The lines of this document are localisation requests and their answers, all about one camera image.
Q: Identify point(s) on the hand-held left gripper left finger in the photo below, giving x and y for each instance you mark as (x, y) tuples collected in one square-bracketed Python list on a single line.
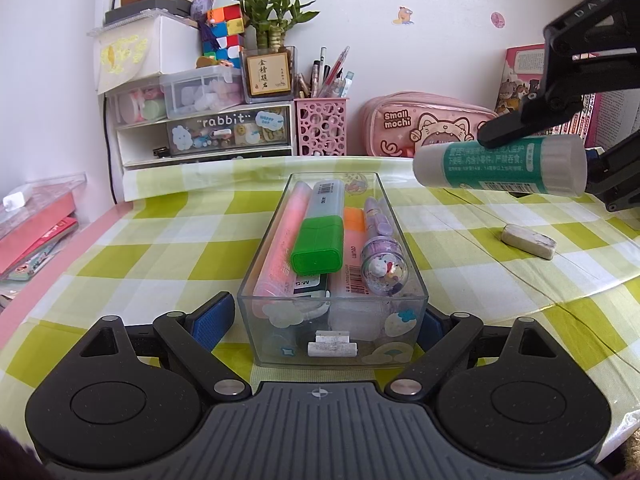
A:
[(212, 320)]

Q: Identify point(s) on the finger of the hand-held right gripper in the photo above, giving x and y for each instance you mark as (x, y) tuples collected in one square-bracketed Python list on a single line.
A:
[(505, 130), (615, 180)]

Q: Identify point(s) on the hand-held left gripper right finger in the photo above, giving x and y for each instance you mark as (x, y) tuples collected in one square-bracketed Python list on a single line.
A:
[(434, 332)]

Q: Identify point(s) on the glue stick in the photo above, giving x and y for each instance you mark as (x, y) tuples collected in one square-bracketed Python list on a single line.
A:
[(500, 167)]

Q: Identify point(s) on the clear plastic box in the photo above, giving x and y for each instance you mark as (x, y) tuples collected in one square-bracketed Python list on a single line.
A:
[(280, 335)]

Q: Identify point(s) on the purple pen with glitter cap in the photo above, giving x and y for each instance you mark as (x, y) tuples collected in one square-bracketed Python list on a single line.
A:
[(382, 255)]

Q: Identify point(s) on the orange highlighter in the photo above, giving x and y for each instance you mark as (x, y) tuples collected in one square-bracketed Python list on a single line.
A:
[(350, 280)]

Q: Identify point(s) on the pink highlighter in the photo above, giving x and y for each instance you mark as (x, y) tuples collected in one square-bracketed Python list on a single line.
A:
[(282, 240)]

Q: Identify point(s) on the green cap highlighter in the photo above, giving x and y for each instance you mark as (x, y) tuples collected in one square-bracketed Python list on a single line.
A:
[(320, 240)]

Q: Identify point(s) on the pink boxed book set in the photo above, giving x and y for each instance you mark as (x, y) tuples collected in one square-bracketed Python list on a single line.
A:
[(510, 80)]

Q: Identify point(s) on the open book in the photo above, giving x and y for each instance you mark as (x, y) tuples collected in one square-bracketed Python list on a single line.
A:
[(620, 110)]

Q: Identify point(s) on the pink pencil case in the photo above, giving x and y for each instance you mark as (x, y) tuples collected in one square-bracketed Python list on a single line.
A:
[(425, 125)]

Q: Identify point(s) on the green checkered tablecloth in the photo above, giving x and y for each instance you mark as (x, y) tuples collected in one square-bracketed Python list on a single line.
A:
[(150, 240)]

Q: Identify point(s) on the white eraser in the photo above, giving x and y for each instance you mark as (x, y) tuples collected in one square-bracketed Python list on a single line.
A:
[(527, 241)]

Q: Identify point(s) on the black binder clip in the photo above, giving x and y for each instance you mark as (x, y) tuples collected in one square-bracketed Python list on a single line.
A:
[(161, 151)]

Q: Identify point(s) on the pink pen holder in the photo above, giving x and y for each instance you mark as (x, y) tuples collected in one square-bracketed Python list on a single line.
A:
[(320, 127)]

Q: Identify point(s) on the bunch of pens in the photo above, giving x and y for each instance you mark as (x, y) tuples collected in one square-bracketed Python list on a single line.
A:
[(325, 77)]

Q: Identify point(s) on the white drawer organizer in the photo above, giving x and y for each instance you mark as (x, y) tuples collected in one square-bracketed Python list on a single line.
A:
[(145, 145)]

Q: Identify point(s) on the clear case with pink books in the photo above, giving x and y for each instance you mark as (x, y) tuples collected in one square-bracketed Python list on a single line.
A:
[(35, 230)]

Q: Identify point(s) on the clear box of tape rolls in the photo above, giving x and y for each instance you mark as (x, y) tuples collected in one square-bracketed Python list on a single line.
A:
[(137, 105)]

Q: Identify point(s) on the clear lidded storage box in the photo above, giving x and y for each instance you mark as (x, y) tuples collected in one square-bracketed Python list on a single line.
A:
[(200, 92)]

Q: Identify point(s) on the small white block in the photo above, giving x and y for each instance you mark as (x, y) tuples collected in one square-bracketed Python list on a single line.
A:
[(17, 197)]

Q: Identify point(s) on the glass vase with label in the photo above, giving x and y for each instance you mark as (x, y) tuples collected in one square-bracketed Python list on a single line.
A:
[(267, 77)]

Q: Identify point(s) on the bamboo plant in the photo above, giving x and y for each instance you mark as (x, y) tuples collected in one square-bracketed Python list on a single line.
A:
[(275, 15)]

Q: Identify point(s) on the small yellow figurine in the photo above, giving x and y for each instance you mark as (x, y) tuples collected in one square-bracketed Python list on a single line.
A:
[(217, 61)]

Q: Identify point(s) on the clear sheet with yellow print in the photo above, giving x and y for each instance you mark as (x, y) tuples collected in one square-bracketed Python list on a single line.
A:
[(122, 62)]

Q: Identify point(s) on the colourful puzzle cubes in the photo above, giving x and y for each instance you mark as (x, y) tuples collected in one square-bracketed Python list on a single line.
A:
[(225, 35)]

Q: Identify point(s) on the black flat case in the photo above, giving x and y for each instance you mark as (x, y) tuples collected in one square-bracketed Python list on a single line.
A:
[(150, 10)]

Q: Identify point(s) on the wall sticker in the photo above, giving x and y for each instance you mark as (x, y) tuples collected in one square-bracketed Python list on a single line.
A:
[(498, 19), (406, 16)]

